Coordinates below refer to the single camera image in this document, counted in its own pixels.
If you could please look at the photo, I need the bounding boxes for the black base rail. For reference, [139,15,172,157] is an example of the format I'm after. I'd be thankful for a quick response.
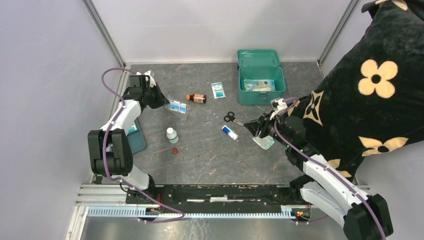
[125,184,312,216]

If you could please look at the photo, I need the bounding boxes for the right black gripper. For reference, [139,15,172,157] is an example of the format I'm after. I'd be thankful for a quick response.
[242,109,292,148]

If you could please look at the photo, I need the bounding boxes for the teal plastic tray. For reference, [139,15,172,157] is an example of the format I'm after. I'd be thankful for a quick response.
[127,119,147,155]

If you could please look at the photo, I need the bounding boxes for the black floral cloth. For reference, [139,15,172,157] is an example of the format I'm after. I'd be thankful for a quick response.
[288,0,424,180]

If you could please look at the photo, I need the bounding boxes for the brown medicine bottle orange cap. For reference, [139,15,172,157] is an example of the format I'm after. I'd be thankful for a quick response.
[186,93,207,104]

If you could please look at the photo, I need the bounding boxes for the white blue ointment tube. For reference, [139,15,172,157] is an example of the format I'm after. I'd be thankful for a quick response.
[221,125,239,141]

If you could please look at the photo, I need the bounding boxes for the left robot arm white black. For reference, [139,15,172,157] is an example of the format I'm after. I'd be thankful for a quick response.
[87,71,170,204]

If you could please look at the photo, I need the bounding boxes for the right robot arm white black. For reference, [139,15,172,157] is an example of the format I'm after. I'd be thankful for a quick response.
[244,113,394,240]

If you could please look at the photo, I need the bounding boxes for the blue cotton swab packet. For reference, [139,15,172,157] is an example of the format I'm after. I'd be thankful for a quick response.
[241,79,276,92]

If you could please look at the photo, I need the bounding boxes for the black handled scissors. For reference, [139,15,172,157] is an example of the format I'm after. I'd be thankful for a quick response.
[223,111,245,127]

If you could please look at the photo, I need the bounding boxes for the green medicine kit box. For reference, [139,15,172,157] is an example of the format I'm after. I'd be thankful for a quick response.
[237,49,286,106]

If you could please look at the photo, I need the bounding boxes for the teal label card in tray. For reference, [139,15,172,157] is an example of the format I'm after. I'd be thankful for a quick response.
[128,122,139,134]

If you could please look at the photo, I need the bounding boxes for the teal bandage strips stack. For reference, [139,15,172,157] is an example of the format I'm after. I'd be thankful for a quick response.
[252,135,275,151]

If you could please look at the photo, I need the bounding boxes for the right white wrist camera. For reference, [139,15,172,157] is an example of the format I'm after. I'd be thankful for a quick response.
[270,97,288,120]

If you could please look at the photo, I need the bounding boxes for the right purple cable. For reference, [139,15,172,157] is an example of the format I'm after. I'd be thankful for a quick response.
[273,96,388,240]

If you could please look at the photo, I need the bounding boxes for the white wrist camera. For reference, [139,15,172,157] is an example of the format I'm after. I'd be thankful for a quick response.
[270,97,288,120]
[144,70,156,88]

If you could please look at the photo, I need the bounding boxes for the white pill bottle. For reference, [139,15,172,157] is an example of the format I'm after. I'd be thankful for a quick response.
[166,127,179,144]

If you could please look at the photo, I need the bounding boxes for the small teal wipe sachet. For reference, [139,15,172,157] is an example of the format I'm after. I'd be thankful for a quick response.
[211,82,226,99]

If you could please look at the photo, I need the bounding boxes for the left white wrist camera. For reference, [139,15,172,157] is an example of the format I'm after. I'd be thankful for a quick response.
[144,70,156,88]

